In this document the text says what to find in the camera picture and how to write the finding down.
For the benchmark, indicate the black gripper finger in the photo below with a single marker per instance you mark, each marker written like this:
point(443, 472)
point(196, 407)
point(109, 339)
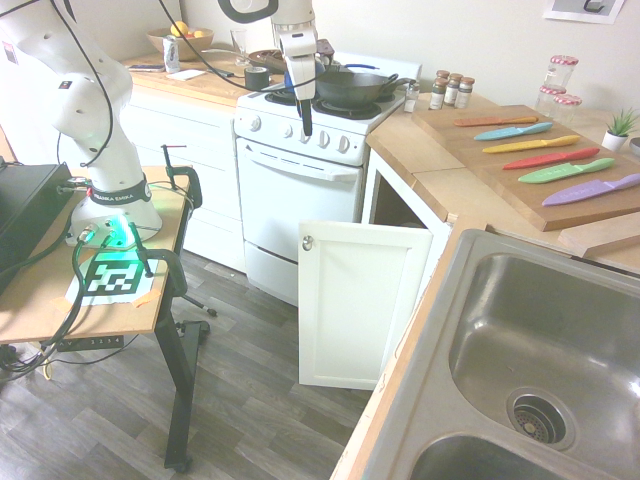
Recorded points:
point(302, 107)
point(308, 122)

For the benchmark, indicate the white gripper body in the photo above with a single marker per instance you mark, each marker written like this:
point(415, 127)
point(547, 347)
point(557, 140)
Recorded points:
point(302, 75)

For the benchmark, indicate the white cabinet door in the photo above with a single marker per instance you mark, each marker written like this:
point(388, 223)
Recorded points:
point(360, 305)

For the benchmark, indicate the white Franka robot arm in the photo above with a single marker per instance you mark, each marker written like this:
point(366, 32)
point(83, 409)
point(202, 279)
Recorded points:
point(95, 105)

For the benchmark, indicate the white drawer cabinet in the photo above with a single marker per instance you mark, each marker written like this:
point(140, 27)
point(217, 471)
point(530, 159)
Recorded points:
point(200, 165)

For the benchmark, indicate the dark brown dish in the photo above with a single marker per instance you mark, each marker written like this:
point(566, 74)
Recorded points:
point(265, 59)

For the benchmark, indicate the black tape roll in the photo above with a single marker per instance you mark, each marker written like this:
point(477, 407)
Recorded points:
point(257, 80)

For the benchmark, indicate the black wok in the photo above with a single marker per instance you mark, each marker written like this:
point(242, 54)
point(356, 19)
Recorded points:
point(350, 86)

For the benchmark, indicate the clear drinking glass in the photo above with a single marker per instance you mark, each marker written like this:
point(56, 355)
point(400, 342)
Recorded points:
point(240, 47)

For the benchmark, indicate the black remote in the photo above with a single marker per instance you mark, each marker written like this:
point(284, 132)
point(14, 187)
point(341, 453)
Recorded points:
point(225, 74)

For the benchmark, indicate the white kitchen stove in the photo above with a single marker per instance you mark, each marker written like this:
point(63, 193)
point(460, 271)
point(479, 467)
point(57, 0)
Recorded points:
point(300, 200)

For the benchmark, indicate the glass salt shaker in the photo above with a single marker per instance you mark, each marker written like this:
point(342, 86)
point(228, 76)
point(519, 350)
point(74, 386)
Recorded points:
point(411, 99)

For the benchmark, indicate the wooden fruit bowl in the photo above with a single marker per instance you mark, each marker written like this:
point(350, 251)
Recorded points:
point(197, 47)

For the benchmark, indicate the white notepad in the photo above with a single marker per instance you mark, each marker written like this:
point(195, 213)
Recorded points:
point(186, 75)

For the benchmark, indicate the silver round door knob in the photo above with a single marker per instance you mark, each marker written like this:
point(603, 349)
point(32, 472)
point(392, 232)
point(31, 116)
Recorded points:
point(307, 243)

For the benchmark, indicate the orange fruit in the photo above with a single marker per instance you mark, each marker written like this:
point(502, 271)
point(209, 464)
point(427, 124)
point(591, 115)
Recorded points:
point(180, 28)

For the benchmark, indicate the silver drink can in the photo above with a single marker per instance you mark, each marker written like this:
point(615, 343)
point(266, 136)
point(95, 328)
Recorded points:
point(171, 55)

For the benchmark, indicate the spice jar brown lid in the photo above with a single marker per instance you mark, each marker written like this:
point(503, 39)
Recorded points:
point(453, 90)
point(438, 95)
point(442, 74)
point(465, 94)

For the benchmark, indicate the smartphone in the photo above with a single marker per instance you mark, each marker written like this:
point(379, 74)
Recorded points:
point(147, 68)

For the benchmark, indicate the large wooden cutting board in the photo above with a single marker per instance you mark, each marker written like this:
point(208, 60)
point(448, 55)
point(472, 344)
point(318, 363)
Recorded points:
point(480, 145)

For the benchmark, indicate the orange knife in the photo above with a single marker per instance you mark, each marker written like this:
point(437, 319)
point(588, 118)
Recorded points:
point(492, 121)

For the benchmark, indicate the teal knife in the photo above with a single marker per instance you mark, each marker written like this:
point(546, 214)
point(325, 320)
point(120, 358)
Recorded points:
point(510, 133)

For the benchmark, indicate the yellow knife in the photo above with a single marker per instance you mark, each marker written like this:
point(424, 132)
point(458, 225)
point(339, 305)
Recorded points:
point(530, 145)

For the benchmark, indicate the red knife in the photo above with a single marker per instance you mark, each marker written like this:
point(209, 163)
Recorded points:
point(545, 160)

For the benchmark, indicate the black white marker sheet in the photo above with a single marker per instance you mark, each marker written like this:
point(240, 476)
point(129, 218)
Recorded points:
point(112, 280)

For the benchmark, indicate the green knife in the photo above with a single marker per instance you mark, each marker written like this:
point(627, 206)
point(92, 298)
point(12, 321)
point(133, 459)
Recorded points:
point(560, 172)

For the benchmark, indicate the paper poster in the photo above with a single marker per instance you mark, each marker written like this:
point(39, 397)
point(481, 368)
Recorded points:
point(565, 11)

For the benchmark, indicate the purple knife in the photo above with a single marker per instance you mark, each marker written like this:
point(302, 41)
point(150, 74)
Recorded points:
point(585, 192)

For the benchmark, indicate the white fridge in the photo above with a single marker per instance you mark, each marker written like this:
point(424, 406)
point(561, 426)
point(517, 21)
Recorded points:
point(10, 105)

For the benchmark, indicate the black control box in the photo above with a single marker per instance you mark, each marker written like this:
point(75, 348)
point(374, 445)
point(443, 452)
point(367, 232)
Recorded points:
point(25, 210)

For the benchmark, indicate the small potted green plant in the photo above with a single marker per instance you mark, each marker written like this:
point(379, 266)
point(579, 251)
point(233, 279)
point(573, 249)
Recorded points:
point(617, 135)

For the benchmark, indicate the loose wooden plank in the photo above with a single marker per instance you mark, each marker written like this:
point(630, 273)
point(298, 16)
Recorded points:
point(600, 237)

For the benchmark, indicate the stainless steel sink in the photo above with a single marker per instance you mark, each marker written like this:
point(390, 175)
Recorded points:
point(525, 360)

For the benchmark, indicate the wooden workbench black legs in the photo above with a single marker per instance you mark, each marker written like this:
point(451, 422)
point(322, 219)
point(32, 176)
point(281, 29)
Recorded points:
point(30, 310)

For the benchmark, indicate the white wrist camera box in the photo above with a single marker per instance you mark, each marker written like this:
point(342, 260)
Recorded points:
point(298, 44)

